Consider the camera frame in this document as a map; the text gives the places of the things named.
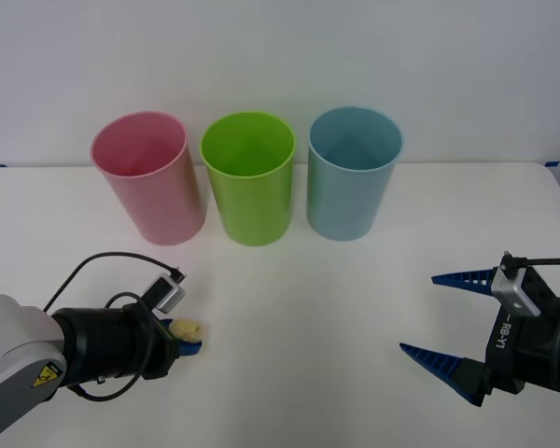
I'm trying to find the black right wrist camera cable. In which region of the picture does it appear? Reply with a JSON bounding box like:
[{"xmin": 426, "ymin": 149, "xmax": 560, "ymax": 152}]
[{"xmin": 516, "ymin": 256, "xmax": 560, "ymax": 269}]

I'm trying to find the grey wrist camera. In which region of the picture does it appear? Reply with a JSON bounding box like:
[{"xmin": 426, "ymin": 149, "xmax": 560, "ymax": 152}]
[
  {"xmin": 490, "ymin": 251, "xmax": 541, "ymax": 318},
  {"xmin": 143, "ymin": 273, "xmax": 188, "ymax": 315}
]

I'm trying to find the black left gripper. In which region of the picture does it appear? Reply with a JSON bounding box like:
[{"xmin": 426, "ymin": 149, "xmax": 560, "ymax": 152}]
[{"xmin": 120, "ymin": 301, "xmax": 204, "ymax": 382}]

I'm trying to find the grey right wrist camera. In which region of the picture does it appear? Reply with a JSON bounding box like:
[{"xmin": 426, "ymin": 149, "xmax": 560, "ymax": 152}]
[{"xmin": 490, "ymin": 251, "xmax": 541, "ymax": 318}]

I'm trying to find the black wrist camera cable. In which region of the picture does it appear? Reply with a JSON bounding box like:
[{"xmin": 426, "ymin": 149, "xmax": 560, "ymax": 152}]
[
  {"xmin": 516, "ymin": 256, "xmax": 560, "ymax": 269},
  {"xmin": 43, "ymin": 252, "xmax": 189, "ymax": 403}
]

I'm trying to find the pink plastic bin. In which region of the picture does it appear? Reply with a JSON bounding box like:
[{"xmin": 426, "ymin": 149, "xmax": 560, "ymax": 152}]
[{"xmin": 90, "ymin": 110, "xmax": 208, "ymax": 246}]

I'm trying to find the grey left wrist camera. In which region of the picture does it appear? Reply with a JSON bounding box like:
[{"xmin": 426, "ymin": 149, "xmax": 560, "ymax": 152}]
[{"xmin": 143, "ymin": 273, "xmax": 188, "ymax": 315}]

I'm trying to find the green plastic bin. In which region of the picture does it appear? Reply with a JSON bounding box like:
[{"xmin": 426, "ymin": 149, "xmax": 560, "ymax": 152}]
[{"xmin": 200, "ymin": 110, "xmax": 298, "ymax": 246}]

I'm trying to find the yellow paper ball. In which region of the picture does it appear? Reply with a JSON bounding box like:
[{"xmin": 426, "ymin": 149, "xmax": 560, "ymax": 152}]
[{"xmin": 169, "ymin": 317, "xmax": 204, "ymax": 343}]

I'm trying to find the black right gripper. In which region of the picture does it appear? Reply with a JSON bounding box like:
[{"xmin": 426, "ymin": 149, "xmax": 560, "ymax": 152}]
[{"xmin": 399, "ymin": 265, "xmax": 560, "ymax": 408}]

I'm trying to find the black left wrist camera cable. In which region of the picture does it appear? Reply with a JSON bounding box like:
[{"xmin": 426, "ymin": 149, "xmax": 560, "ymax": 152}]
[{"xmin": 43, "ymin": 252, "xmax": 189, "ymax": 403}]

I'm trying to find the pale blue plastic bin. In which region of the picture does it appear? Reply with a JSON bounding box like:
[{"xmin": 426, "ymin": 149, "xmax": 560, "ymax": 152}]
[{"xmin": 305, "ymin": 105, "xmax": 405, "ymax": 243}]

